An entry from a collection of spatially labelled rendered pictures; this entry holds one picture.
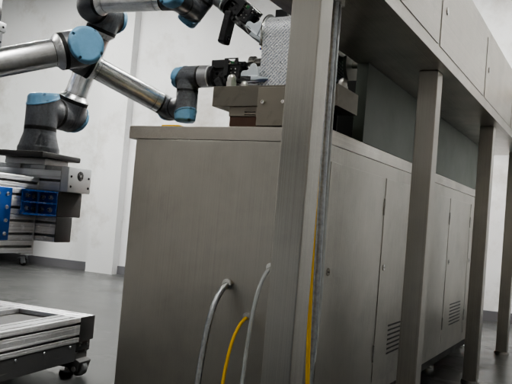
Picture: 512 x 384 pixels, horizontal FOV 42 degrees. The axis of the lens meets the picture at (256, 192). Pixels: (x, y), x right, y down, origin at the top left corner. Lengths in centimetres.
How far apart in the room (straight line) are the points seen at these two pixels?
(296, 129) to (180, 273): 84
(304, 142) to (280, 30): 101
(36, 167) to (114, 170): 404
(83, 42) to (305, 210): 114
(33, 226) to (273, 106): 104
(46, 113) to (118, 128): 403
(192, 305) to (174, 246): 18
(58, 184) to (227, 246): 81
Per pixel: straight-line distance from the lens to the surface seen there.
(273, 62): 217
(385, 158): 222
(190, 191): 194
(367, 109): 205
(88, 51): 215
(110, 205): 653
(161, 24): 671
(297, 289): 121
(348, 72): 222
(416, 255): 207
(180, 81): 230
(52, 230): 245
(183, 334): 196
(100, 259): 658
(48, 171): 248
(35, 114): 256
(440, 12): 200
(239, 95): 197
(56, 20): 740
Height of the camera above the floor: 65
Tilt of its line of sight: 2 degrees up
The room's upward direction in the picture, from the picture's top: 5 degrees clockwise
